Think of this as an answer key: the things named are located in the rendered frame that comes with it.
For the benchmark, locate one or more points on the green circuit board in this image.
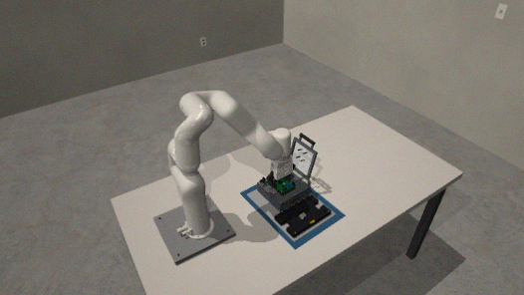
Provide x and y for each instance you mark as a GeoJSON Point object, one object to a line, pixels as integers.
{"type": "Point", "coordinates": [283, 184]}

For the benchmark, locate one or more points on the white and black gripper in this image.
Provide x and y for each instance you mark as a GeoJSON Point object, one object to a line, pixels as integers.
{"type": "Point", "coordinates": [280, 169]}

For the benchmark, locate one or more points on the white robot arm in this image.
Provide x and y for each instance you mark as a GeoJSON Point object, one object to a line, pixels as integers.
{"type": "Point", "coordinates": [184, 150]}

